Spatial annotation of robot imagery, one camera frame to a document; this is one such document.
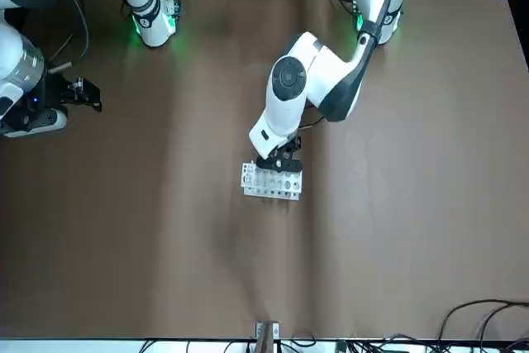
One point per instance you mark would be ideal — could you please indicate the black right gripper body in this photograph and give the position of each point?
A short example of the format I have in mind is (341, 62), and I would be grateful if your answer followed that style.
(55, 92)

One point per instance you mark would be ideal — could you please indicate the aluminium camera post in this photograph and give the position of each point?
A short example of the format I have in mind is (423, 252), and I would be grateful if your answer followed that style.
(266, 340)

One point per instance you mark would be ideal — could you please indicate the white test tube rack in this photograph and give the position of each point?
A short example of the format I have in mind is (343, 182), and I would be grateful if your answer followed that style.
(264, 192)

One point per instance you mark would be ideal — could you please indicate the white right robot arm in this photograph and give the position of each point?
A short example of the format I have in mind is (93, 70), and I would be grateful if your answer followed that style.
(149, 18)

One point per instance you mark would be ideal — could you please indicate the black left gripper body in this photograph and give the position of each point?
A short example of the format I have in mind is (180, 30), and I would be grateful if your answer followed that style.
(291, 148)

